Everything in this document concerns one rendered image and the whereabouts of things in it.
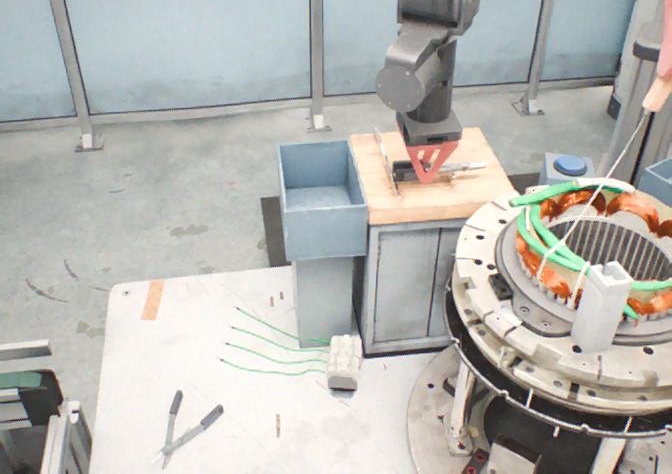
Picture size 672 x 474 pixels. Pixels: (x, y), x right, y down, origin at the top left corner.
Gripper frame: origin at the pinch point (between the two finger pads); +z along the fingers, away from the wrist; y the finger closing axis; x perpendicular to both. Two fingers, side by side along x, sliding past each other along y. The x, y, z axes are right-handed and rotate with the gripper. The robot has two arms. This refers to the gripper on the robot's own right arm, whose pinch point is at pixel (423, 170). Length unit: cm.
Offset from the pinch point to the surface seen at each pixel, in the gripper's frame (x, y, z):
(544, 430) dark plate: 14.0, 22.4, 30.1
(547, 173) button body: 20.1, -4.5, 6.0
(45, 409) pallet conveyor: -59, 4, 36
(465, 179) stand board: 6.0, -0.1, 2.2
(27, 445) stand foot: -90, -39, 106
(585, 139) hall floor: 121, -171, 118
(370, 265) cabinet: -7.9, 5.2, 11.3
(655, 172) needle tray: 34.4, -0.2, 4.4
